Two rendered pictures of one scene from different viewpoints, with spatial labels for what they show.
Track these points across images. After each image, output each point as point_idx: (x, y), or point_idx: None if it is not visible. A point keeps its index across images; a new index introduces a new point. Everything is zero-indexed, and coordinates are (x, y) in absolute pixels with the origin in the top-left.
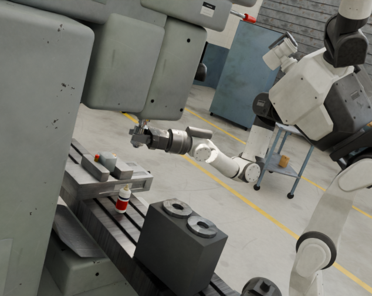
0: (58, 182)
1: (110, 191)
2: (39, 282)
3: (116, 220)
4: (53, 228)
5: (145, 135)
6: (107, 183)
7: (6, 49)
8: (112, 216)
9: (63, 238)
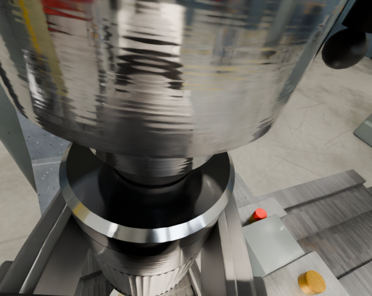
0: None
1: (198, 287)
2: (15, 161)
3: (85, 288)
4: (58, 152)
5: (37, 225)
6: (194, 263)
7: None
8: (104, 281)
9: (54, 175)
